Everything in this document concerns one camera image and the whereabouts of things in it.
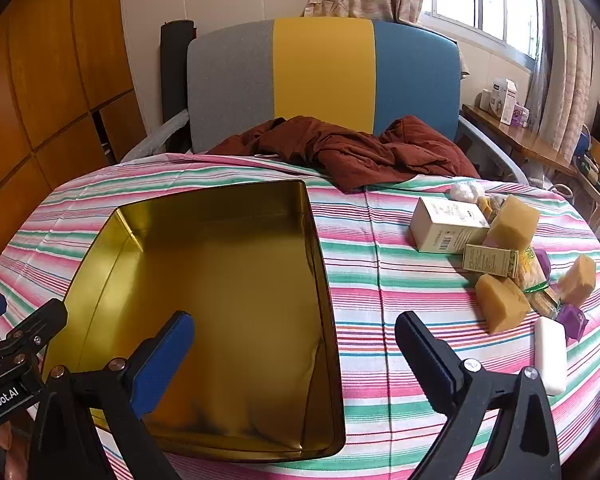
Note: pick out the cream cardboard box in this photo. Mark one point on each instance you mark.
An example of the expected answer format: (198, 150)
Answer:
(442, 225)

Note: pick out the person's left hand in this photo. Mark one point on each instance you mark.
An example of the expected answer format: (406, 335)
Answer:
(12, 455)

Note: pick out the grey yellow blue armchair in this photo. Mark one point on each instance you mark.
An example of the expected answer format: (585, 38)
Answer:
(320, 70)

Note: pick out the wooden desk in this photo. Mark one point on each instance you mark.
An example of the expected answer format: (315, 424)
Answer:
(525, 145)

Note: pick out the yellow sock ball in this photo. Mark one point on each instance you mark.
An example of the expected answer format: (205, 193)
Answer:
(491, 206)

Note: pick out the wooden wardrobe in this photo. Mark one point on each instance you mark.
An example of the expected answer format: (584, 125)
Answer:
(45, 85)

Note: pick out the tall white box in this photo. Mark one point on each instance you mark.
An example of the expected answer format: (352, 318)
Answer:
(505, 102)

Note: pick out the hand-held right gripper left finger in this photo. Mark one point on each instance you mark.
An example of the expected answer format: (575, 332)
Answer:
(162, 365)

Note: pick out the small purple box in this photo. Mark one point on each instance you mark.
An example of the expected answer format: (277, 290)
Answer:
(520, 115)

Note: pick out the maroon jacket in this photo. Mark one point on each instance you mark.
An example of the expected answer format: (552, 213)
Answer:
(360, 155)

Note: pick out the small green print box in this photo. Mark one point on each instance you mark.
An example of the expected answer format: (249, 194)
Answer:
(490, 260)

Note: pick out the cracker packet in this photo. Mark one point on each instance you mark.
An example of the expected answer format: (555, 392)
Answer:
(542, 297)

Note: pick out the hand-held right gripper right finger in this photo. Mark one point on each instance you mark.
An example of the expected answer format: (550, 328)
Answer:
(445, 382)

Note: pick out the striped bedsheet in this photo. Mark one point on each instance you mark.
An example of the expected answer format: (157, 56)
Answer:
(380, 285)

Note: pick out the white plastic bag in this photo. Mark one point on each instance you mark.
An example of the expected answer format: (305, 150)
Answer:
(465, 192)

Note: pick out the white soap bar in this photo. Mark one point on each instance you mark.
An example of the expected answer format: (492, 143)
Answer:
(550, 355)

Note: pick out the gold tin box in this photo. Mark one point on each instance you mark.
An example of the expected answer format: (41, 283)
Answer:
(230, 285)

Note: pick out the blue jug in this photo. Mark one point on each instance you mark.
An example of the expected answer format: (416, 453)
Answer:
(583, 142)

